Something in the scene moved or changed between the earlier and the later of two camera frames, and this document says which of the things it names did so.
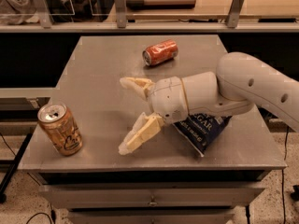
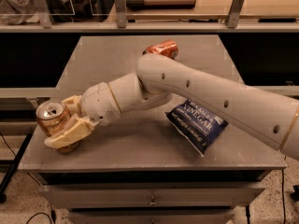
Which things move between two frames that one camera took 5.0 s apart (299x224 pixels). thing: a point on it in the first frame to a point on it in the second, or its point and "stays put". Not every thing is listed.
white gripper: (167, 99) to (97, 103)
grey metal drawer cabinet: (151, 196) stays put
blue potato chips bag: (203, 131) stays put
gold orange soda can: (57, 120) stays put
